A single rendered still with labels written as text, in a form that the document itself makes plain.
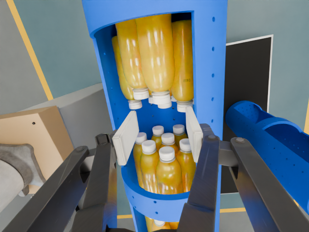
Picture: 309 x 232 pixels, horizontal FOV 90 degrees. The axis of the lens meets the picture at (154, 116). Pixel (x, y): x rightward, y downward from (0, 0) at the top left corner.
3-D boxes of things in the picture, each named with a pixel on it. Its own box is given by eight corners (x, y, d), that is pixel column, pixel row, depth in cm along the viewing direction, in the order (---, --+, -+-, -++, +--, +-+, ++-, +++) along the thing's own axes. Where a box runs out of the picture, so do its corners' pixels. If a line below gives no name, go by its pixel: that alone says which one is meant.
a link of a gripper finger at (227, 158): (207, 153, 11) (252, 150, 11) (196, 123, 16) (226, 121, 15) (207, 169, 12) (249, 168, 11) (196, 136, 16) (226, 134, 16)
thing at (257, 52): (209, 184, 183) (212, 195, 169) (197, 49, 134) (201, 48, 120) (256, 181, 176) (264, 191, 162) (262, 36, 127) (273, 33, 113)
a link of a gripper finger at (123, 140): (125, 165, 14) (118, 166, 14) (139, 130, 21) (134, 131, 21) (119, 137, 13) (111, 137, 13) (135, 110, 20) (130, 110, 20)
